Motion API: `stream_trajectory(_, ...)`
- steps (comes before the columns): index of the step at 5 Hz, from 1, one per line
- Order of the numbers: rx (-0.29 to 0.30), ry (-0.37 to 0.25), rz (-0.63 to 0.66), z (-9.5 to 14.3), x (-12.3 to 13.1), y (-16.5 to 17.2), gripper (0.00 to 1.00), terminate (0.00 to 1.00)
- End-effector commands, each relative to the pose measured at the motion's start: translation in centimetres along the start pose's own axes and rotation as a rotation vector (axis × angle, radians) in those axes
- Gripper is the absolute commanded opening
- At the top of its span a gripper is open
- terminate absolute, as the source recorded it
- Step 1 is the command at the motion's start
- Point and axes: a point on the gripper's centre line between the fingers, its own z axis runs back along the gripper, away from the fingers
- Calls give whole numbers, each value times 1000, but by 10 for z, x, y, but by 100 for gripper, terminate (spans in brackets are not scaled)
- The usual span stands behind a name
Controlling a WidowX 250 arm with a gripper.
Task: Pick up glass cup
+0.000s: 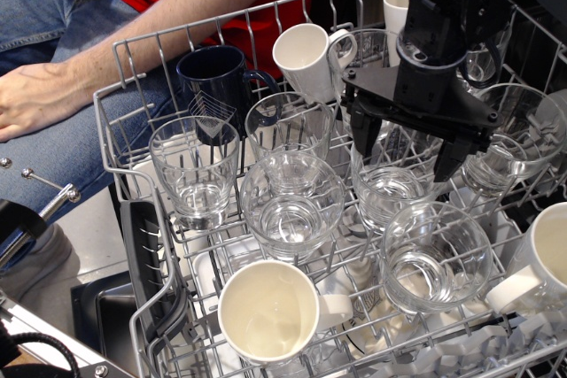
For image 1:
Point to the clear glass cup centre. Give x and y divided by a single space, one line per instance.
292 201

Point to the grey wire dishwasher rack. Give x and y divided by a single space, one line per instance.
467 341

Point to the black rack side handle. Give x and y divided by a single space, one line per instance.
161 304

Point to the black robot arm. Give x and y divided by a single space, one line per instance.
479 19

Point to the clear glass cup under gripper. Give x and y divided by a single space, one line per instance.
397 172

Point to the white cup rear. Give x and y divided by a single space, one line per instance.
395 15

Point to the person's bare hand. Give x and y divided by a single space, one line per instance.
37 96

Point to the white mug right edge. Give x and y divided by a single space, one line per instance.
535 280

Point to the navy blue ceramic mug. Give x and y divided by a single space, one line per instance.
218 83

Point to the chrome metal rod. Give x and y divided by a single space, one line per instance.
21 225

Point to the clear glass cup rear middle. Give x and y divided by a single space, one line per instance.
289 121

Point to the clear glass cup front right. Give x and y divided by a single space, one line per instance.
434 257

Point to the tall white ceramic mug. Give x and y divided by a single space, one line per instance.
301 54

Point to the person's bare forearm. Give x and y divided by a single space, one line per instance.
98 59

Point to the clear glass cup far right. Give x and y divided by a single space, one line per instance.
532 132

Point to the white mug front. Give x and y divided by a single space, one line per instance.
269 311

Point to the clear glass cup left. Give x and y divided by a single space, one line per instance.
195 159

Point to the blue jeans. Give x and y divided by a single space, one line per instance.
55 54

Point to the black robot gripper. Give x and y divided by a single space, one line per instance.
422 92

